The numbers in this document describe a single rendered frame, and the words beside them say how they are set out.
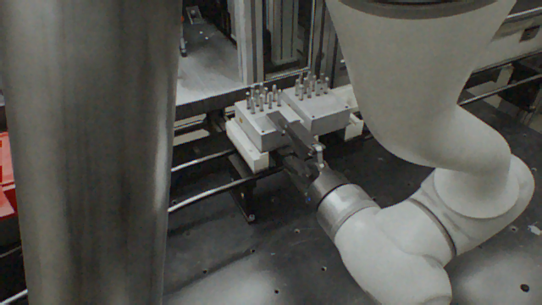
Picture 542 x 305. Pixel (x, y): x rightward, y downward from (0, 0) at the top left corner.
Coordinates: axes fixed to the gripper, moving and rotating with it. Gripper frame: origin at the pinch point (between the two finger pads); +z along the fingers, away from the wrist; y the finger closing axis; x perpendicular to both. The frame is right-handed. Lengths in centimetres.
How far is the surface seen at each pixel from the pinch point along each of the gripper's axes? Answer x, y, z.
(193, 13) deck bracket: -3, 1, 61
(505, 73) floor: -229, -91, 91
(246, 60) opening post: -1.5, 6.5, 18.9
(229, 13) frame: -7.3, 7.5, 41.8
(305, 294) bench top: 5.3, -22.2, -21.9
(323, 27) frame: -21.6, 10.1, 19.1
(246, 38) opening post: -1.9, 11.5, 18.9
